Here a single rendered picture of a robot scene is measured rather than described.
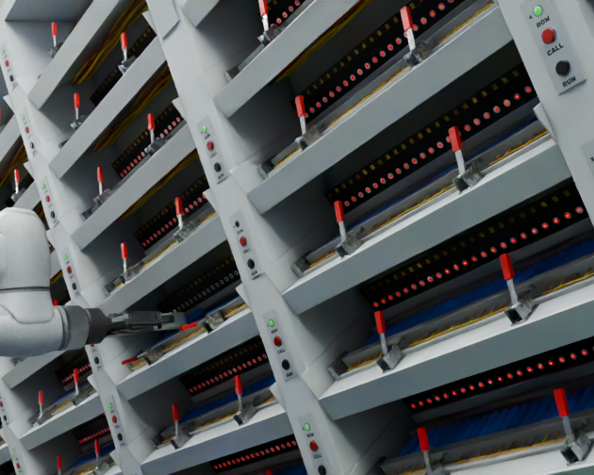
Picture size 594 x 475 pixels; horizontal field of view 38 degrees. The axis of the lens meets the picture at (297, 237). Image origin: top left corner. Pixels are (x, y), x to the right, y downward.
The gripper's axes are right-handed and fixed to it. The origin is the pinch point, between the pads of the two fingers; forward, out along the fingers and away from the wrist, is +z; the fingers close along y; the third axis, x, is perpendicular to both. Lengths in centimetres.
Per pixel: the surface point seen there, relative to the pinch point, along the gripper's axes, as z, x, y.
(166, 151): -9.5, -27.7, -27.0
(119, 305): -5.2, -7.5, 11.9
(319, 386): -1, 25, -47
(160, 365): -3.6, 9.4, 0.6
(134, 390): -2.2, 11.3, 17.1
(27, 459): -1, 15, 93
